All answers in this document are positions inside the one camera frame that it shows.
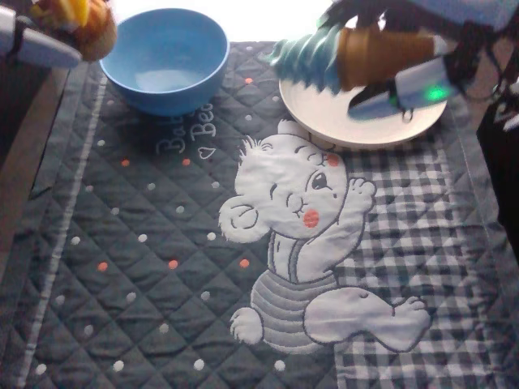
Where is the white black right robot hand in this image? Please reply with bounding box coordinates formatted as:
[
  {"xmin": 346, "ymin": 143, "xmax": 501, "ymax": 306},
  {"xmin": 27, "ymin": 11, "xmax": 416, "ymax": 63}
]
[{"xmin": 319, "ymin": 0, "xmax": 519, "ymax": 122}]

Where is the thin black cable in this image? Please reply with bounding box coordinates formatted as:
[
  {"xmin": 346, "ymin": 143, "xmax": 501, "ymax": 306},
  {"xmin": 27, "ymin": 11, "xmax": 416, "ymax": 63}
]
[{"xmin": 460, "ymin": 22, "xmax": 519, "ymax": 106}]

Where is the white round plate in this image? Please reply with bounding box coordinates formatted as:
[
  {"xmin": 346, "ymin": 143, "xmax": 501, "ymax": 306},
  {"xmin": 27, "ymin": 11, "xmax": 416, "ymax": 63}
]
[{"xmin": 278, "ymin": 75, "xmax": 448, "ymax": 147}]

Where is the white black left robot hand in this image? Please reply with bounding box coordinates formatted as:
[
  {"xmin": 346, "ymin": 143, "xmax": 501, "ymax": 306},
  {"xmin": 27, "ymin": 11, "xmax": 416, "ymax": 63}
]
[{"xmin": 0, "ymin": 6, "xmax": 83, "ymax": 69}]

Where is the toy ice cream cone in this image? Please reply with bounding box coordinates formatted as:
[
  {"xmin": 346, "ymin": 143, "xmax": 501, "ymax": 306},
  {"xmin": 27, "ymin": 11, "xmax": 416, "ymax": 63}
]
[{"xmin": 269, "ymin": 22, "xmax": 447, "ymax": 93}]

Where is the toy cupcake with fruit topping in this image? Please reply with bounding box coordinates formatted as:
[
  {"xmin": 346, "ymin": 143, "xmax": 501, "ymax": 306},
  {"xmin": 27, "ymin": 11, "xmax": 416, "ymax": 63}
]
[{"xmin": 30, "ymin": 0, "xmax": 118, "ymax": 62}]

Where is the grey quilt with bear print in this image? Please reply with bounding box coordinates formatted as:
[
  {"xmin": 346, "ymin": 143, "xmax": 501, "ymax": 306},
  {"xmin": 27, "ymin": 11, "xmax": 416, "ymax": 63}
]
[{"xmin": 0, "ymin": 40, "xmax": 519, "ymax": 389}]

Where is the blue plastic bowl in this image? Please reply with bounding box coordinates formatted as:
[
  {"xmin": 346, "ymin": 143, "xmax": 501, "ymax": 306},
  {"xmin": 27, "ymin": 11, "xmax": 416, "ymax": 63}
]
[{"xmin": 99, "ymin": 8, "xmax": 231, "ymax": 118}]

